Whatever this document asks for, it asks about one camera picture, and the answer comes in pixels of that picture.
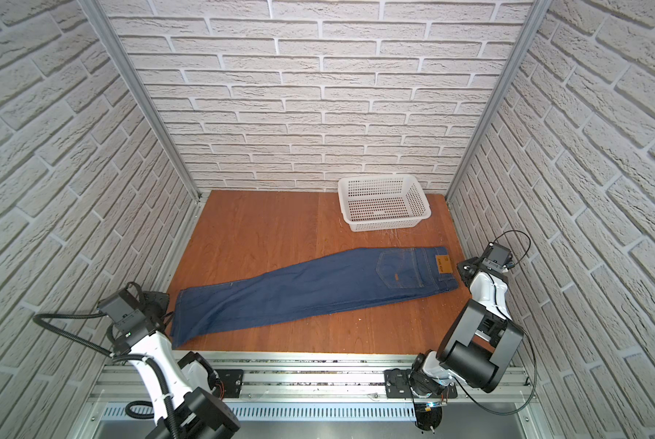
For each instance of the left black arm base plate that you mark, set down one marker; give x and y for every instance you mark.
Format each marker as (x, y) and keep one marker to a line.
(227, 383)

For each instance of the right aluminium corner post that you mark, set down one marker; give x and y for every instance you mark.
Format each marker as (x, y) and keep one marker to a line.
(507, 76)

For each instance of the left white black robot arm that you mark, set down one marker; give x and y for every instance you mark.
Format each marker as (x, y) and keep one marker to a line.
(181, 392)

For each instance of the white plastic laundry basket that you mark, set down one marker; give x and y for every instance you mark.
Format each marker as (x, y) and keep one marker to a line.
(384, 202)

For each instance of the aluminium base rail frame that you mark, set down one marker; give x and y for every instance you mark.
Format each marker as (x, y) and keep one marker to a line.
(307, 387)

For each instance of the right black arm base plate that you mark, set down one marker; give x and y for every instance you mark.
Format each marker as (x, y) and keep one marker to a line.
(404, 383)

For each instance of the aluminium corner post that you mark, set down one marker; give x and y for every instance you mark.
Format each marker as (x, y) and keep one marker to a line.
(107, 35)
(507, 76)

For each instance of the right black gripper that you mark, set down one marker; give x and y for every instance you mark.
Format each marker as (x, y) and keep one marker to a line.
(464, 267)

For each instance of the left aluminium corner post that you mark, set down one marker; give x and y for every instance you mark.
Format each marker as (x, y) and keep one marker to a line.
(107, 35)

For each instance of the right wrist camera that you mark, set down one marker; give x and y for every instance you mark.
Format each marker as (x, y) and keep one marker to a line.
(497, 257)

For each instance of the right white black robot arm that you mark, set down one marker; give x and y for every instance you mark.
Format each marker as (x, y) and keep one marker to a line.
(483, 340)

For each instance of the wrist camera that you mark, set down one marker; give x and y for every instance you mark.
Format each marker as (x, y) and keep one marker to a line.
(123, 309)
(497, 257)

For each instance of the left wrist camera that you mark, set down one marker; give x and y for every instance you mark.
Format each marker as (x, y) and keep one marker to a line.
(123, 309)

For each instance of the dark blue denim trousers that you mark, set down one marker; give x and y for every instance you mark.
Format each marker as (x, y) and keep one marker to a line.
(346, 281)

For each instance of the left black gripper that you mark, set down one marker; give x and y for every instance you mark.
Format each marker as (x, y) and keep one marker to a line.
(161, 297)

